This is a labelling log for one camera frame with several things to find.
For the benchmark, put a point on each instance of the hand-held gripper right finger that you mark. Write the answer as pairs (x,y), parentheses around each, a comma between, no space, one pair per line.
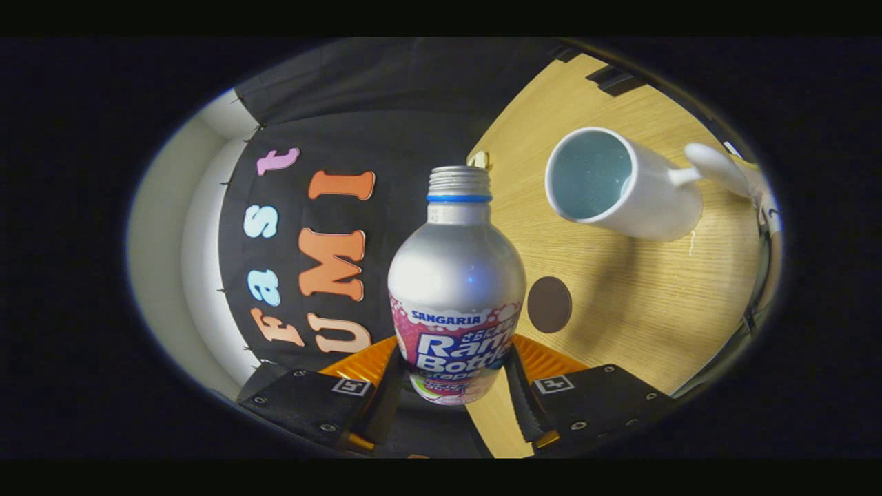
(527,413)

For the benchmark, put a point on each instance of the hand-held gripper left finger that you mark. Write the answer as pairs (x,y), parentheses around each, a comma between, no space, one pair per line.
(384,410)

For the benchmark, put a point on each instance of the round dark brown coaster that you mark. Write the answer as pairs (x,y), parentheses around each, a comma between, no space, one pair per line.
(549,305)

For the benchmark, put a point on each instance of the silver juice bottle pink label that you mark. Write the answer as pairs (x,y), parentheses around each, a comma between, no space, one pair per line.
(455,275)

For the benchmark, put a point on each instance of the wooden table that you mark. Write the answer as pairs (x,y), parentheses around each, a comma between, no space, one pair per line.
(654,303)

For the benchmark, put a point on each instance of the small white tray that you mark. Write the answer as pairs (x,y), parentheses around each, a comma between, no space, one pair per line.
(480,160)

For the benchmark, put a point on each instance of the black backdrop cloth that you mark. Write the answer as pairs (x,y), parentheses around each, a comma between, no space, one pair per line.
(386,138)

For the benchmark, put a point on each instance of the black rectangular block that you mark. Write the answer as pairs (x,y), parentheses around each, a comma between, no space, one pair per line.
(617,79)

